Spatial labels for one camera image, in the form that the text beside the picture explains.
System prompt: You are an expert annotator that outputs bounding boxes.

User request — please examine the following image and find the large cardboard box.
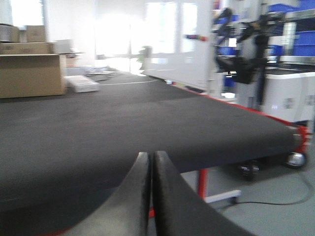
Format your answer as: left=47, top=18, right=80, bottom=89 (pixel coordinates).
left=0, top=54, right=65, bottom=98

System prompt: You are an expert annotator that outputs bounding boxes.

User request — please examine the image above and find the long white carton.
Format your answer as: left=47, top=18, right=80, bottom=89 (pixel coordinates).
left=64, top=75, right=100, bottom=93

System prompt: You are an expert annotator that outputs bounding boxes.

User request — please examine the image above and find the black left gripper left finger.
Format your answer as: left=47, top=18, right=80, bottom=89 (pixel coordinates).
left=63, top=152, right=151, bottom=236

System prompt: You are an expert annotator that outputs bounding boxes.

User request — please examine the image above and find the black conveyor belt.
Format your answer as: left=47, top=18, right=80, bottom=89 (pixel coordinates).
left=0, top=77, right=302, bottom=236

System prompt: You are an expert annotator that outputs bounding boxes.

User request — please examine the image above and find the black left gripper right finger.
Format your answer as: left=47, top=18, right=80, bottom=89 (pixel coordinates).
left=153, top=151, right=251, bottom=236

